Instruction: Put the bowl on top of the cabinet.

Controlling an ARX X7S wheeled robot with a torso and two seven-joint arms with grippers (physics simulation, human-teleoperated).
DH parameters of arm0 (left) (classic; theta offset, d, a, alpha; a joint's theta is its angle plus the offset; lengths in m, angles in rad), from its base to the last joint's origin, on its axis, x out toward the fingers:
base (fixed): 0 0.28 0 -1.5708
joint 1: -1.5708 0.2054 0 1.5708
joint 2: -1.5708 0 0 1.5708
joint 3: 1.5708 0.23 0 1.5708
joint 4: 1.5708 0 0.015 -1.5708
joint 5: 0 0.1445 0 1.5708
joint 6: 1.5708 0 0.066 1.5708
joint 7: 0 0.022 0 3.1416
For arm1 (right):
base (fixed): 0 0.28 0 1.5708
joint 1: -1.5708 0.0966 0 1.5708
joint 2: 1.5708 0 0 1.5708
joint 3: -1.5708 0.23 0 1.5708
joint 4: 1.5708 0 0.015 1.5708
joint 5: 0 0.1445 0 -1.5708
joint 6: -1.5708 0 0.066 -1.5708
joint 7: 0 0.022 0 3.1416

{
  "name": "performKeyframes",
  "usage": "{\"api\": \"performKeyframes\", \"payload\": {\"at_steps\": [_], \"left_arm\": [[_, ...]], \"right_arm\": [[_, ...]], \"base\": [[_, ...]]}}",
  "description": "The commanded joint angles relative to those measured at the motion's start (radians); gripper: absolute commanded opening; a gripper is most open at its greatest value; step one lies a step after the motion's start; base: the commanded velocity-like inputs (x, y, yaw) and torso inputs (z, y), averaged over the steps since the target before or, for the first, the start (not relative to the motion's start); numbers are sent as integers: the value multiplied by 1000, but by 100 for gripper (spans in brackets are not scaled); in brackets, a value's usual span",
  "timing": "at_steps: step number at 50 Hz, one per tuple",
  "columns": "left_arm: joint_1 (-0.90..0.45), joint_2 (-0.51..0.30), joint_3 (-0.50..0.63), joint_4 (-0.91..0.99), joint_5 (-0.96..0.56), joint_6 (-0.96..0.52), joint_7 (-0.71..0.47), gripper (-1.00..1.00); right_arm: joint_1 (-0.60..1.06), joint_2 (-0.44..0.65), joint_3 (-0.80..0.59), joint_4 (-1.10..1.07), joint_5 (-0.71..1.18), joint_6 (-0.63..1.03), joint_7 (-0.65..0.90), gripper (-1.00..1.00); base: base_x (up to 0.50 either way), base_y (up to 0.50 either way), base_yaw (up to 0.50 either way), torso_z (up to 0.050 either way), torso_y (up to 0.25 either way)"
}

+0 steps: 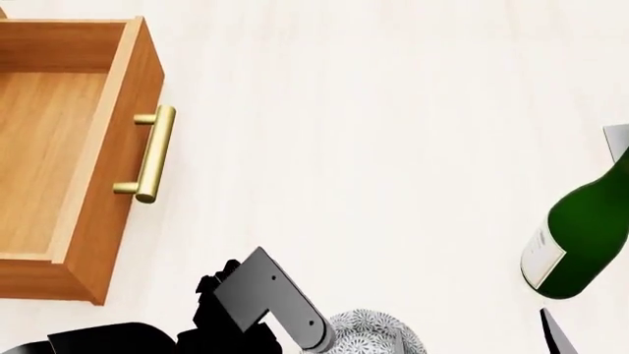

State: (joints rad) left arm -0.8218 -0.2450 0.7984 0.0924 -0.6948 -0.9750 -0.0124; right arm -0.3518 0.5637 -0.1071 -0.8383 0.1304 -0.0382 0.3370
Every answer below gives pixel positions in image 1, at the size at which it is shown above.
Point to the grey flat panel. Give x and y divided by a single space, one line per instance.
616 142

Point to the green wine bottle white label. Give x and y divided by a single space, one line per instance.
589 221

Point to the black bowl white floral pattern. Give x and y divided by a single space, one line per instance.
368 328

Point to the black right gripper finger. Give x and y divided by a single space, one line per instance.
555 339

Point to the open wooden cabinet drawer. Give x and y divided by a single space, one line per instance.
123 147

